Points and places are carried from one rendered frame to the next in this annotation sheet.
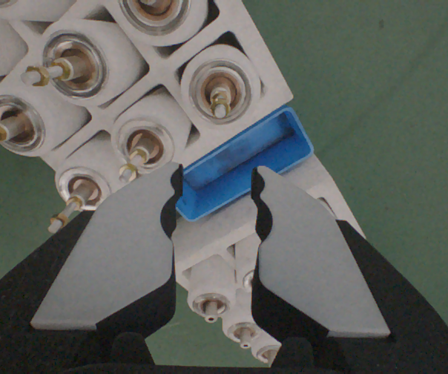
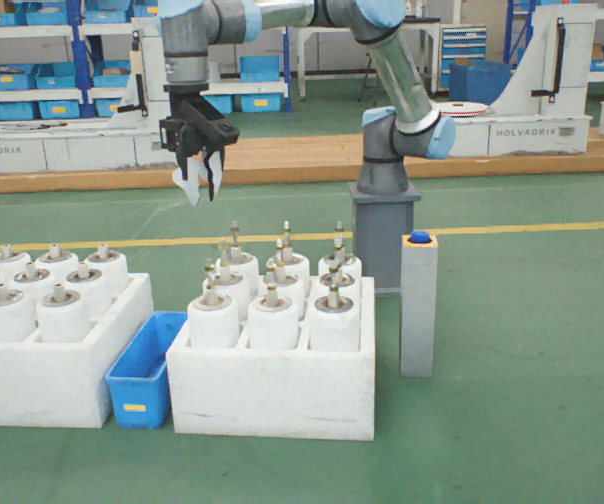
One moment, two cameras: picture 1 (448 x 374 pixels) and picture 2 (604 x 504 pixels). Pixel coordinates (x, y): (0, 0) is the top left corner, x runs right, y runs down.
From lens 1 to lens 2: 1.09 m
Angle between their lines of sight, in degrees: 53
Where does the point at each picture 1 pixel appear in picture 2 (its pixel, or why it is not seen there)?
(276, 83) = (184, 350)
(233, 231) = (124, 304)
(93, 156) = (245, 271)
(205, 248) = (134, 291)
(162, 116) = (229, 289)
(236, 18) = (236, 351)
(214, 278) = (115, 272)
